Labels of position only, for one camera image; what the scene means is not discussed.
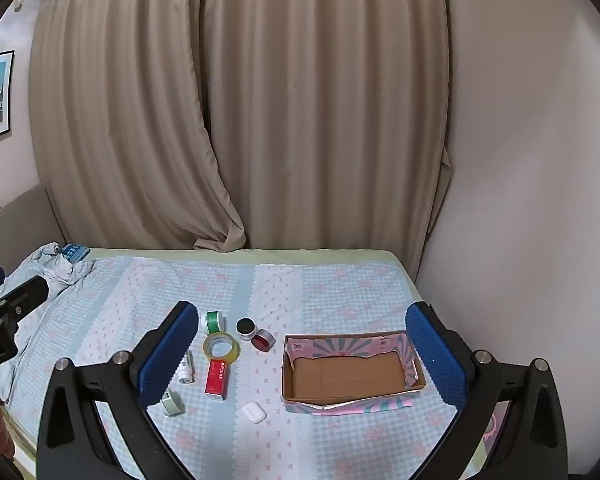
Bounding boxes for white earbuds case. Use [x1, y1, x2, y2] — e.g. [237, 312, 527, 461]
[241, 401, 267, 425]

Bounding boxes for beige curtain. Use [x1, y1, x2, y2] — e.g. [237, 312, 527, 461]
[28, 0, 248, 253]
[199, 0, 454, 281]

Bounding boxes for crumpled light blue quilt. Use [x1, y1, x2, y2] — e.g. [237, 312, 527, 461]
[0, 242, 97, 313]

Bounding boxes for pink and blue printed bedsheet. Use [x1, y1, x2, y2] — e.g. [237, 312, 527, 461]
[0, 254, 462, 480]

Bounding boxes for cardboard box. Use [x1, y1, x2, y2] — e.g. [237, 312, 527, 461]
[281, 330, 428, 414]

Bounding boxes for grey headboard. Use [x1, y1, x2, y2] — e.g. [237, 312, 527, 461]
[0, 183, 66, 281]

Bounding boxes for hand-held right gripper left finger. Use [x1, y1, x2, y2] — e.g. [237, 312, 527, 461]
[36, 301, 201, 480]

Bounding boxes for small green and white box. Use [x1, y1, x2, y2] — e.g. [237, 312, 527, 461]
[161, 390, 185, 418]

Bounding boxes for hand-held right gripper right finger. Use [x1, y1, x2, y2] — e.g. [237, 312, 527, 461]
[405, 301, 569, 480]

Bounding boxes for red rectangular box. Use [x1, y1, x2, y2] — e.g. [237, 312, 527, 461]
[204, 358, 230, 401]

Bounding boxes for red round tin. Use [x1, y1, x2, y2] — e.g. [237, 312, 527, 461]
[250, 329, 277, 353]

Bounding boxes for small white bottle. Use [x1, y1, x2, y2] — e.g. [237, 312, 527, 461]
[177, 349, 196, 385]

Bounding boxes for pink hair tie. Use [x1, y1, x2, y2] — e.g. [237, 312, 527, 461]
[482, 402, 512, 445]

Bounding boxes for yellow tape roll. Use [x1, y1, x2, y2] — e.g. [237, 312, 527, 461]
[202, 331, 242, 363]

